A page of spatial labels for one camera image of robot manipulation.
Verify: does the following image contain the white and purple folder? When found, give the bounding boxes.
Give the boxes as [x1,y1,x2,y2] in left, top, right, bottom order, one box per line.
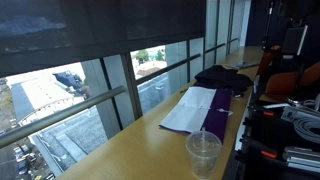
[158,86,233,144]

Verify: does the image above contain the medium metal handrail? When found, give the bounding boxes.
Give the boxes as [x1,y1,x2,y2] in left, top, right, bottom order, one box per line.
[134,53,202,86]

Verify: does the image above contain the black cloth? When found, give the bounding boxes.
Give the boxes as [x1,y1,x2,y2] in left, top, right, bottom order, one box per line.
[193,64,255,96]

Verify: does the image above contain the short metal handrail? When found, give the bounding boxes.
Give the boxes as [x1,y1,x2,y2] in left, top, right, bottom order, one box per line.
[204,42,228,54]

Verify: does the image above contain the clear plastic cup with lid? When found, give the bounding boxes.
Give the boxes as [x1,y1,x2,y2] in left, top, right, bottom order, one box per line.
[185,130,223,180]

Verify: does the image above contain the dark roller window blind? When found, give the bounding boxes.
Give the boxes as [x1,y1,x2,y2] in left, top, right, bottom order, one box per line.
[0,0,207,78]

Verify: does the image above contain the long metal handrail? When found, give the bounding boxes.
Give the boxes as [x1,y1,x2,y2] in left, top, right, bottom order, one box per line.
[0,85,127,150]

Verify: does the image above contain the small black clamp orange tag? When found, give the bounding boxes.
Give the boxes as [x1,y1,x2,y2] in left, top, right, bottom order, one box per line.
[246,104,276,118]

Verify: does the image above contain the small orange chair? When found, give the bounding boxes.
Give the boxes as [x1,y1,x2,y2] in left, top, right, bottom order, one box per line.
[256,44,283,76]

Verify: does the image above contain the large black clamp orange tag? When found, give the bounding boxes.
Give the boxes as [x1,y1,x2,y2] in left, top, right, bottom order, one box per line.
[237,134,279,164]

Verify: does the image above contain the large orange chair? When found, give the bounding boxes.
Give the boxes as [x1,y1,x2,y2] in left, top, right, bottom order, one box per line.
[265,61,320,102]

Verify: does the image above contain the black tripod pole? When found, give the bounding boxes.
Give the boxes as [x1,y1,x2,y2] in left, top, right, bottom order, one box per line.
[261,0,276,51]

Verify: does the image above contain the grey power strip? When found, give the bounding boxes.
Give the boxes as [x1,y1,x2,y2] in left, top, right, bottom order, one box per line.
[280,105,320,123]

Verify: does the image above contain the dark monitor with white edge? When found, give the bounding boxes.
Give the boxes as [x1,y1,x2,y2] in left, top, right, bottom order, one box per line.
[281,25,309,57]

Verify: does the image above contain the silver metal rails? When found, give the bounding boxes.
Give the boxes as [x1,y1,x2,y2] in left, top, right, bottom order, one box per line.
[282,145,320,174]

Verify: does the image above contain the grey coiled cable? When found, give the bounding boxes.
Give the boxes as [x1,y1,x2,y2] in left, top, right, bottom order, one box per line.
[292,99,320,145]

